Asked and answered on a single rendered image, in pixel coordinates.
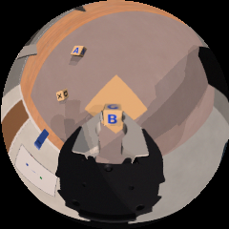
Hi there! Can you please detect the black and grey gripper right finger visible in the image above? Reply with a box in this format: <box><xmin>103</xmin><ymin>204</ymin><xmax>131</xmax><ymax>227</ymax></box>
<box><xmin>121</xmin><ymin>112</ymin><xmax>165</xmax><ymax>184</ymax></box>

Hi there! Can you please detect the wooden letter block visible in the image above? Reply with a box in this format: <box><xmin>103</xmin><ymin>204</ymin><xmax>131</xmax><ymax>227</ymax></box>
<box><xmin>71</xmin><ymin>46</ymin><xmax>87</xmax><ymax>57</ymax></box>
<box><xmin>103</xmin><ymin>104</ymin><xmax>122</xmax><ymax>126</ymax></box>
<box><xmin>56</xmin><ymin>89</ymin><xmax>69</xmax><ymax>101</ymax></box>

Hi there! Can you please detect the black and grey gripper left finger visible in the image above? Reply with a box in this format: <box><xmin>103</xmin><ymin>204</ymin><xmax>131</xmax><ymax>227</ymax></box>
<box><xmin>55</xmin><ymin>111</ymin><xmax>103</xmax><ymax>177</ymax></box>

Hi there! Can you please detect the orange flat mat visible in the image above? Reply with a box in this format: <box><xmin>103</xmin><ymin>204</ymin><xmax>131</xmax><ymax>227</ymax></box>
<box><xmin>85</xmin><ymin>75</ymin><xmax>147</xmax><ymax>133</ymax></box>

